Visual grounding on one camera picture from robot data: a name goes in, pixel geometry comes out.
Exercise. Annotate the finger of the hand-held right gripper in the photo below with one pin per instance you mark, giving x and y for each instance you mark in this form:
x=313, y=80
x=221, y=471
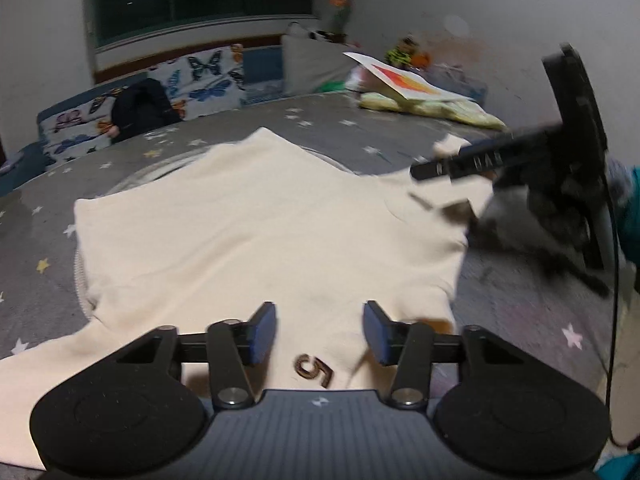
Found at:
x=457, y=212
x=475, y=162

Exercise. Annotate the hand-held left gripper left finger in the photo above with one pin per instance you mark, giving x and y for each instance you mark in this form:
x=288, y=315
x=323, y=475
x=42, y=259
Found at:
x=262, y=332

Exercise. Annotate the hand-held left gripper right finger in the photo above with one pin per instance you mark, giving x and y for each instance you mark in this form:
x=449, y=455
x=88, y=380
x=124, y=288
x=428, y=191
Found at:
x=377, y=332

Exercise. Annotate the cream sweater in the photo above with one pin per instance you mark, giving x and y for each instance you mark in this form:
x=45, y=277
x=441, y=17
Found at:
x=250, y=235

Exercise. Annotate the yellow green cloth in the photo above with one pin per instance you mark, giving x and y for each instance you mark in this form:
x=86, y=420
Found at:
x=450, y=110

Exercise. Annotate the white paper with orange print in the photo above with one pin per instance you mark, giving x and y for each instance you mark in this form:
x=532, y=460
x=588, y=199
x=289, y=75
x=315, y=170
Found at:
x=405, y=80

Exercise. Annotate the brown teddy bear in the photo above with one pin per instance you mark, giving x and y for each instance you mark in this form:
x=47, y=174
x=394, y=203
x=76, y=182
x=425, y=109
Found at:
x=407, y=52

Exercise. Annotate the white plastic bag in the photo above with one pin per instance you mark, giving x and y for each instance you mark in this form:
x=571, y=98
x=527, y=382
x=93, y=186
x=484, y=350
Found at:
x=361, y=80

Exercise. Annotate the grey pillow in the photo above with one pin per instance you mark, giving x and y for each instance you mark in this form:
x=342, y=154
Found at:
x=310, y=67

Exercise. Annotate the blue sofa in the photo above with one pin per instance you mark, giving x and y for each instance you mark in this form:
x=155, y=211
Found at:
x=260, y=67

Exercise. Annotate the black backpack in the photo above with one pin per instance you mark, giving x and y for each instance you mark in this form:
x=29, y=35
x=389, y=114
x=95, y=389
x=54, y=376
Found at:
x=140, y=110

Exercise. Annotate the butterfly print sofa cover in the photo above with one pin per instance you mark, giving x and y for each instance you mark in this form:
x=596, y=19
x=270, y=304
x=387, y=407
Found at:
x=205, y=80

